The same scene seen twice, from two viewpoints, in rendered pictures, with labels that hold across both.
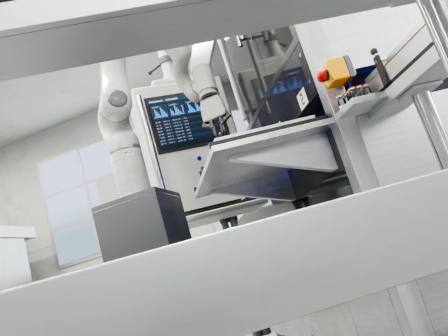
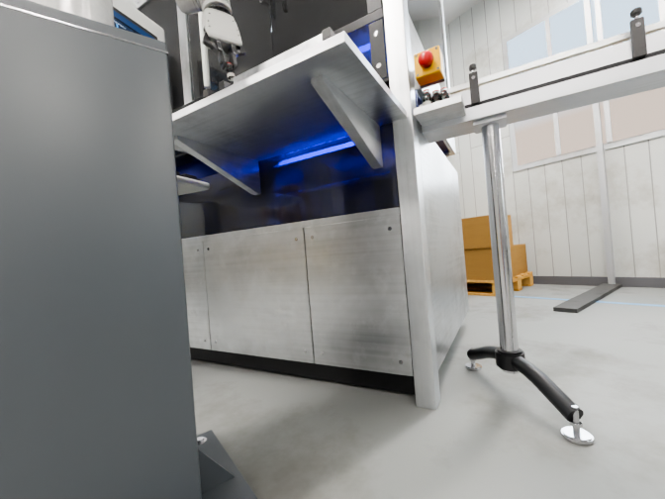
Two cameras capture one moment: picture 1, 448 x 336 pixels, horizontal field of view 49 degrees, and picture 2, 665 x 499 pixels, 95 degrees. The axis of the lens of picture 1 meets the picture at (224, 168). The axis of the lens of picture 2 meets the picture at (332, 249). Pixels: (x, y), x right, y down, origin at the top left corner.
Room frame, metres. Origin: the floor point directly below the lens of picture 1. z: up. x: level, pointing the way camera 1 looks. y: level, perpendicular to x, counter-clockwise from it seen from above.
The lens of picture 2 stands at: (1.08, 0.46, 0.48)
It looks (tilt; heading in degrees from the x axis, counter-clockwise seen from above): 0 degrees down; 311
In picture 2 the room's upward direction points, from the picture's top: 5 degrees counter-clockwise
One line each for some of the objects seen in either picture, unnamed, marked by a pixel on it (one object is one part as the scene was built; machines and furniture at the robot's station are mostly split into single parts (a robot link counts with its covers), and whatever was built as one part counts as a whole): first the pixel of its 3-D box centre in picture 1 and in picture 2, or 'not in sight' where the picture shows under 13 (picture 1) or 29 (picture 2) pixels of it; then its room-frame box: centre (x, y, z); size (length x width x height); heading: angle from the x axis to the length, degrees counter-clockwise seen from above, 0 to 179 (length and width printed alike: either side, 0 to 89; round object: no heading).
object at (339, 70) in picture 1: (337, 72); (429, 67); (1.42, -0.42, 1.00); 0.08 x 0.07 x 0.07; 102
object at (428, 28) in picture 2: not in sight; (427, 9); (1.58, -0.86, 1.51); 0.85 x 0.01 x 0.59; 102
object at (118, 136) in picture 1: (117, 127); not in sight; (1.79, 0.35, 1.16); 0.19 x 0.12 x 0.24; 22
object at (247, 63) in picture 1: (242, 51); (225, 13); (2.19, -0.24, 1.51); 0.47 x 0.01 x 0.59; 12
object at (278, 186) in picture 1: (253, 195); (222, 169); (2.04, -0.09, 0.80); 0.34 x 0.03 x 0.13; 102
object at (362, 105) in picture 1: (365, 105); (440, 114); (1.41, -0.46, 0.87); 0.14 x 0.13 x 0.02; 102
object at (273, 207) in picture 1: (273, 216); (188, 210); (2.50, -0.17, 0.73); 1.98 x 0.01 x 0.25; 12
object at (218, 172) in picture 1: (263, 161); (278, 129); (1.79, -0.15, 0.87); 0.70 x 0.48 x 0.02; 12
